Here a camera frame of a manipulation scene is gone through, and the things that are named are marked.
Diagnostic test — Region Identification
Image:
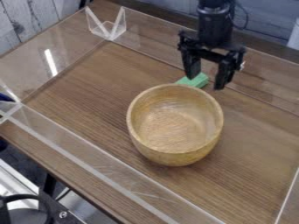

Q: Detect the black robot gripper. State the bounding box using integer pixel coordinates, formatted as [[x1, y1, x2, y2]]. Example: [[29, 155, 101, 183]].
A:
[[177, 5, 245, 90]]

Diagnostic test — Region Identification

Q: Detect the green rectangular block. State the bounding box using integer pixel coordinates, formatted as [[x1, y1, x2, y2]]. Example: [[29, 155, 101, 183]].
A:
[[176, 73, 209, 88]]

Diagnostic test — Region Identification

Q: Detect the light wooden bowl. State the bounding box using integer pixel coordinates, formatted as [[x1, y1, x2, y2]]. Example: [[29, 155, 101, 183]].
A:
[[125, 84, 224, 166]]

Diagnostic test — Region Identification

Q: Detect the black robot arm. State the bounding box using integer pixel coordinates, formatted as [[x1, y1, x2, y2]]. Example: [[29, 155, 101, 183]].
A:
[[177, 0, 246, 90]]

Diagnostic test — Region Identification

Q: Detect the black table leg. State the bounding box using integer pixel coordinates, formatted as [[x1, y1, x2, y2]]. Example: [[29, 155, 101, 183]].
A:
[[42, 174, 57, 197]]

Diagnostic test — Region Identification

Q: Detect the clear acrylic tray enclosure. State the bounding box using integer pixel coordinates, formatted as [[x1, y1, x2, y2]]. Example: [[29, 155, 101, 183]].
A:
[[0, 2, 299, 224]]

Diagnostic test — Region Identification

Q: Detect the black metal bracket with screw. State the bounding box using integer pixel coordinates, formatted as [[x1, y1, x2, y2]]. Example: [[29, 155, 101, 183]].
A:
[[37, 192, 86, 224]]

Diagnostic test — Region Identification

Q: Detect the black cable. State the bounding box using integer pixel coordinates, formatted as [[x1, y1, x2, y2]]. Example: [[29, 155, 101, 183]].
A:
[[0, 193, 54, 224]]

